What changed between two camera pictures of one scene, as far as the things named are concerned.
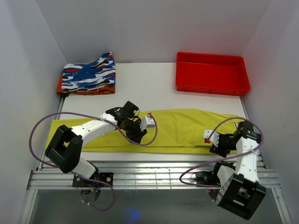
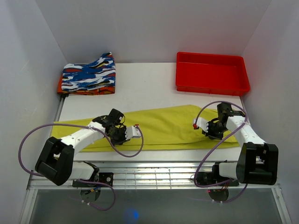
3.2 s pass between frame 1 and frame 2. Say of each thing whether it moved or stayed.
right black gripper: moved
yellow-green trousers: moved
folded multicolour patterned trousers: stayed
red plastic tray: stayed
